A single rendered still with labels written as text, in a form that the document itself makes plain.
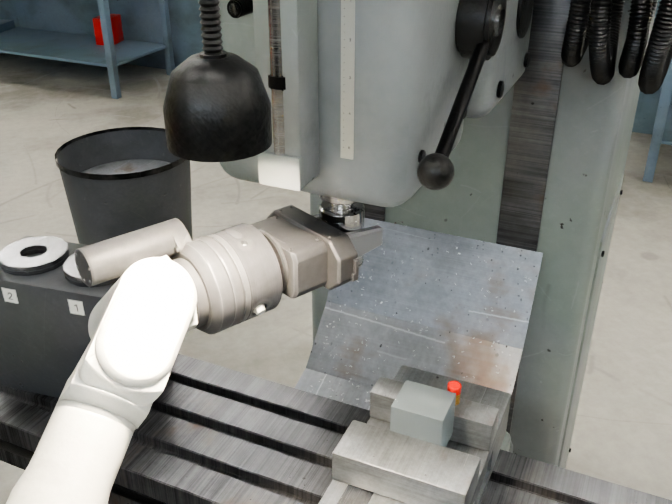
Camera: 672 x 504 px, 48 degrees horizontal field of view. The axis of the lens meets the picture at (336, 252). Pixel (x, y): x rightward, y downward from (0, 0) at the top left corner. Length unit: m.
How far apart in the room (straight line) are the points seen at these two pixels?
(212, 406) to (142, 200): 1.64
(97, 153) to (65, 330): 2.01
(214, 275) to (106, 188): 1.99
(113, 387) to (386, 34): 0.34
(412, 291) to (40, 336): 0.54
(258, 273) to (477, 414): 0.35
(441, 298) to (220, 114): 0.74
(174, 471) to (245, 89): 0.61
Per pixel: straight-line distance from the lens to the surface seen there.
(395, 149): 0.63
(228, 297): 0.67
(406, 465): 0.83
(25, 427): 1.12
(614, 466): 2.42
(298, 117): 0.61
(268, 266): 0.69
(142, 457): 1.03
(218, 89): 0.49
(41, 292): 1.05
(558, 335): 1.22
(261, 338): 2.78
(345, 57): 0.62
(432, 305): 1.18
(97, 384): 0.61
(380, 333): 1.20
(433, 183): 0.60
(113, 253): 0.67
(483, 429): 0.90
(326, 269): 0.73
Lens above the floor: 1.60
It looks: 29 degrees down
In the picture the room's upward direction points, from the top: straight up
